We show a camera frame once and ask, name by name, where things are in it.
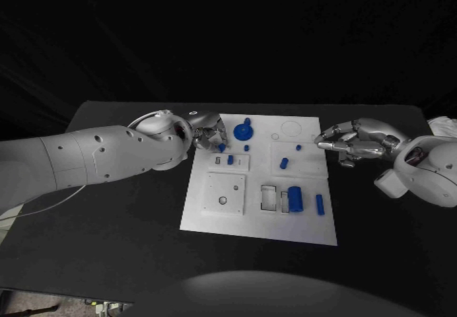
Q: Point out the white cloth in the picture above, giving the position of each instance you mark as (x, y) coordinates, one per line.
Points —
(445, 126)

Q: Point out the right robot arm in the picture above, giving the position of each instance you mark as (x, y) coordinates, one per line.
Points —
(425, 168)

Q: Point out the white task board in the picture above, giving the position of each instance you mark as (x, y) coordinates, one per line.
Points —
(257, 218)

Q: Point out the blue gear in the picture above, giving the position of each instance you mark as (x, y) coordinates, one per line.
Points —
(244, 130)

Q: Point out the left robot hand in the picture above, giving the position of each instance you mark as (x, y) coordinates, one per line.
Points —
(207, 128)

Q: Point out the large blue cylinder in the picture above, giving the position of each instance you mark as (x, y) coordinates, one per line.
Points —
(295, 199)

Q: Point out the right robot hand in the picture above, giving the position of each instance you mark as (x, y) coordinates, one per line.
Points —
(368, 141)

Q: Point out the long thin blue cylinder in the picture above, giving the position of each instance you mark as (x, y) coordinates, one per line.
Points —
(321, 204)

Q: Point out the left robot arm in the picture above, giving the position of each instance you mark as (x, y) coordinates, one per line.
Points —
(107, 153)

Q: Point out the blue block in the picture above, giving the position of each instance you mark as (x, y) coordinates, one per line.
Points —
(230, 159)

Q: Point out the short blue cylinder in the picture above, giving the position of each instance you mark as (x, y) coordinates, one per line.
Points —
(285, 163)

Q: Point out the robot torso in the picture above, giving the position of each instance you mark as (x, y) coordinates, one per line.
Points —
(272, 294)

